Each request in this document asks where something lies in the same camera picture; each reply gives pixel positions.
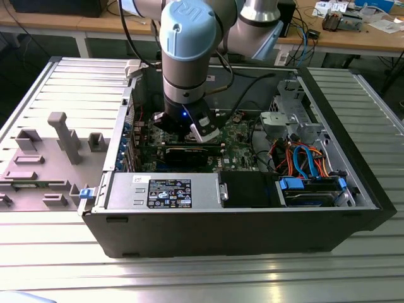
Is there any black graphics card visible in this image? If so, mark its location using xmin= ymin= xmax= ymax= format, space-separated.
xmin=163 ymin=146 xmax=210 ymax=168

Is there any green motherboard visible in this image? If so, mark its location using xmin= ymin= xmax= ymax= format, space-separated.
xmin=132 ymin=109 xmax=269 ymax=174

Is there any grey case latch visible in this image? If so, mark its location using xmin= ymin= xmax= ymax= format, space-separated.
xmin=124 ymin=59 xmax=143 ymax=80

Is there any silver power supply unit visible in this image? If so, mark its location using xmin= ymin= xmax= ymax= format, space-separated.
xmin=105 ymin=172 xmax=222 ymax=211

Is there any silver drive cage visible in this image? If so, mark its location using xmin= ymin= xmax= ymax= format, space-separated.
xmin=258 ymin=78 xmax=332 ymax=152

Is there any black PC case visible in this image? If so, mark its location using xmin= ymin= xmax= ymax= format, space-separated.
xmin=77 ymin=59 xmax=398 ymax=260

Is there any grey parts rack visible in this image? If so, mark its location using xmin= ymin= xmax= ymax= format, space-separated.
xmin=0 ymin=112 xmax=111 ymax=213

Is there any hard disk in blue carrier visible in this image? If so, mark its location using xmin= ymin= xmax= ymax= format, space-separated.
xmin=276 ymin=176 xmax=348 ymax=208

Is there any tall black box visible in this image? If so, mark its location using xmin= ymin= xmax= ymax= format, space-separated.
xmin=277 ymin=0 xmax=297 ymax=39

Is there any green RAM stick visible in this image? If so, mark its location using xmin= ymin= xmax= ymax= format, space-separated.
xmin=14 ymin=182 xmax=50 ymax=190

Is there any wooden desk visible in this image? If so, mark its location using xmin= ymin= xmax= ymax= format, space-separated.
xmin=75 ymin=0 xmax=404 ymax=76
xmin=0 ymin=0 xmax=108 ymax=59

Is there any wide black box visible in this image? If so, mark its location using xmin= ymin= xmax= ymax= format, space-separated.
xmin=9 ymin=0 xmax=105 ymax=18

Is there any metal heat sink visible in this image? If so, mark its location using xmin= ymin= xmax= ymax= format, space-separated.
xmin=321 ymin=9 xmax=342 ymax=32

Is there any white paper card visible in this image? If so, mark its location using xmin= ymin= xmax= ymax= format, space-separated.
xmin=312 ymin=1 xmax=340 ymax=16

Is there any grey metal device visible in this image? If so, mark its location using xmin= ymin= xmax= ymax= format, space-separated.
xmin=340 ymin=11 xmax=367 ymax=32

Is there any blue cardboard box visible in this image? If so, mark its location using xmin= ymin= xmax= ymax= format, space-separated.
xmin=353 ymin=0 xmax=395 ymax=15

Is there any clear plastic bag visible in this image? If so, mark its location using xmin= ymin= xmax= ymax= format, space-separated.
xmin=367 ymin=17 xmax=404 ymax=34

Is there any small wrist camera box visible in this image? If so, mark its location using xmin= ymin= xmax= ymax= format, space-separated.
xmin=153 ymin=112 xmax=173 ymax=130

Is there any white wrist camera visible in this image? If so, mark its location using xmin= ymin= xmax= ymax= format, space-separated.
xmin=189 ymin=109 xmax=220 ymax=141

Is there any copper cable sleeve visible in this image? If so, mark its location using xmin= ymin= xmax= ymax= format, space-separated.
xmin=205 ymin=84 xmax=230 ymax=96

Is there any thick black wire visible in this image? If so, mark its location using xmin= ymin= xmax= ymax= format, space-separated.
xmin=249 ymin=118 xmax=280 ymax=174

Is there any black camera cable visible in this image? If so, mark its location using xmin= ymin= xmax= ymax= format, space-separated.
xmin=227 ymin=72 xmax=276 ymax=118

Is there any red wire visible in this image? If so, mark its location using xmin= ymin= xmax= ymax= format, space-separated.
xmin=268 ymin=140 xmax=285 ymax=174

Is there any blue wire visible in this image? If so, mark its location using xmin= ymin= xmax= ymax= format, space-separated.
xmin=292 ymin=145 xmax=309 ymax=176
xmin=303 ymin=147 xmax=319 ymax=181

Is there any orange wire bundle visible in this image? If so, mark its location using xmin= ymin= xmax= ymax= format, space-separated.
xmin=307 ymin=144 xmax=331 ymax=178

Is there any blue cable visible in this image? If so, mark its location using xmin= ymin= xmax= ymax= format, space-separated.
xmin=301 ymin=25 xmax=316 ymax=66

